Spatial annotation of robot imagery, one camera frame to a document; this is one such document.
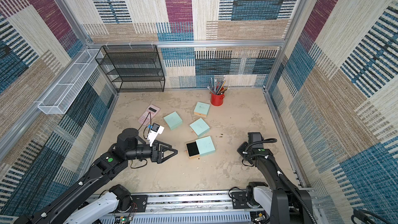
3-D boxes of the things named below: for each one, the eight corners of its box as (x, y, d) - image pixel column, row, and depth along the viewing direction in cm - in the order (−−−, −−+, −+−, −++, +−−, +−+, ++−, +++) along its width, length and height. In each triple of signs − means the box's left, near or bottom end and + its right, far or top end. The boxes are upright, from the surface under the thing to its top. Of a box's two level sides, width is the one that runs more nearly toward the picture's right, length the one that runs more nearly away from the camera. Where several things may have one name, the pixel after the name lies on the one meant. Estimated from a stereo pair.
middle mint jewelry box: (198, 138, 96) (198, 135, 94) (189, 127, 102) (189, 124, 99) (210, 131, 100) (210, 128, 97) (200, 120, 105) (200, 117, 102)
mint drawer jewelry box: (189, 159, 88) (188, 157, 85) (185, 144, 94) (185, 142, 91) (215, 152, 91) (216, 149, 88) (210, 138, 96) (210, 135, 94)
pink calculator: (137, 121, 105) (136, 120, 104) (151, 105, 114) (150, 103, 112) (146, 126, 103) (145, 124, 101) (160, 109, 112) (160, 107, 110)
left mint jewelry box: (171, 130, 100) (170, 127, 97) (164, 120, 105) (163, 117, 102) (183, 123, 103) (182, 120, 100) (176, 113, 108) (175, 111, 105)
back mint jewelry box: (193, 114, 108) (193, 112, 105) (197, 103, 114) (197, 101, 111) (207, 117, 106) (207, 114, 104) (210, 106, 112) (210, 103, 110)
